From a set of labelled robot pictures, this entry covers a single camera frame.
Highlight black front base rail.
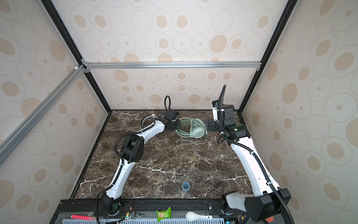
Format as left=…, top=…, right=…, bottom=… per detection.
left=50, top=198, right=291, bottom=224

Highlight pink marker pen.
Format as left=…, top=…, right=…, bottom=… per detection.
left=71, top=215, right=96, bottom=221

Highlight red ball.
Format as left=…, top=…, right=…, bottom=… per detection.
left=265, top=217, right=275, bottom=224

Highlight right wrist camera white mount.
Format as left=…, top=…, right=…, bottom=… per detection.
left=212, top=100, right=219, bottom=121

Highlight green headphones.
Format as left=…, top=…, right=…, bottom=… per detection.
left=175, top=118, right=208, bottom=139

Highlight left diagonal aluminium rail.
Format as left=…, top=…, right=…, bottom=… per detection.
left=1, top=65, right=85, bottom=163

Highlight horizontal aluminium rail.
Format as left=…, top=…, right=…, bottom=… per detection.
left=84, top=61, right=262, bottom=69

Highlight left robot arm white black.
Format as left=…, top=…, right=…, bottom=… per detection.
left=96, top=95, right=180, bottom=214

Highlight white ceramic spoon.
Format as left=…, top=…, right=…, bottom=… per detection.
left=186, top=211, right=213, bottom=222

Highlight green snack packet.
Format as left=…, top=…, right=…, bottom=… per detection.
left=156, top=207, right=172, bottom=223

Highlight blue tape roll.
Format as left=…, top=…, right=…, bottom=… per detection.
left=182, top=182, right=191, bottom=192

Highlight white black headphones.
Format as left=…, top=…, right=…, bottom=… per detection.
left=141, top=114, right=157, bottom=129

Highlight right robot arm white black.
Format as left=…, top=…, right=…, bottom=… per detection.
left=206, top=86, right=294, bottom=224

